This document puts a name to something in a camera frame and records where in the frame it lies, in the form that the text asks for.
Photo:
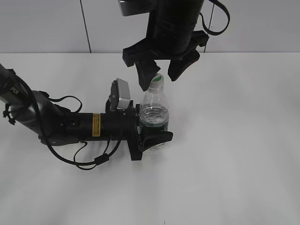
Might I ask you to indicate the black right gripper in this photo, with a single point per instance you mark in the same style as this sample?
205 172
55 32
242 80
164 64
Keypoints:
170 35

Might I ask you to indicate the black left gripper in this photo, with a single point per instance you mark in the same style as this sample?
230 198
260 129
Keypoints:
120 125

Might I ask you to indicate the clear cestbon water bottle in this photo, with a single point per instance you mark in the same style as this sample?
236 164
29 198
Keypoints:
154 113

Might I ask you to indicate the white green bottle cap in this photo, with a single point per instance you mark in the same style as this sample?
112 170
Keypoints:
157 82

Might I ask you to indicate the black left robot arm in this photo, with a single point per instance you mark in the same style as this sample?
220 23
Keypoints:
58 126

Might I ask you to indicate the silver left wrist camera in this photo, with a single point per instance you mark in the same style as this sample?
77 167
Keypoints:
120 95

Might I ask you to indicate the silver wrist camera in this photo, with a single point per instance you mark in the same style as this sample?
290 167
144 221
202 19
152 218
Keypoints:
134 7
120 95

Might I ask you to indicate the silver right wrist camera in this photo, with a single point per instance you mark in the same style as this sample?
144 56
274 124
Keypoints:
134 7

